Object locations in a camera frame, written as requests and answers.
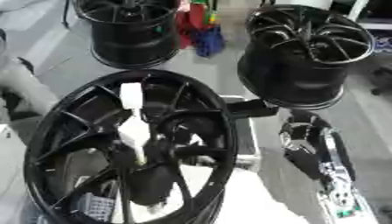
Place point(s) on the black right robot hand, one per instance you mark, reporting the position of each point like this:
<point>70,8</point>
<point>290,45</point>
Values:
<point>306,163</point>

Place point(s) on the large black spoked wheel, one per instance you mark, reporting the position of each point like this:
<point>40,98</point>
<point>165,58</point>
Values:
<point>66,116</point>

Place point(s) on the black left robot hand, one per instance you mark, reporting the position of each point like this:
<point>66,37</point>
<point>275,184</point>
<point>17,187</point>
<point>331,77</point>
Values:
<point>153,183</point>

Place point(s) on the black wheel rim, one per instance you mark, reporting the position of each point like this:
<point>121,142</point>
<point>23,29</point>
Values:
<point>132,43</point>
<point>286,78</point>

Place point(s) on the blue bag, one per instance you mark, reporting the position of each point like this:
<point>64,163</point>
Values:
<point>209,42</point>

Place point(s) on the red bag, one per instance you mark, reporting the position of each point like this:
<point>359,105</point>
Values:
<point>186,26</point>

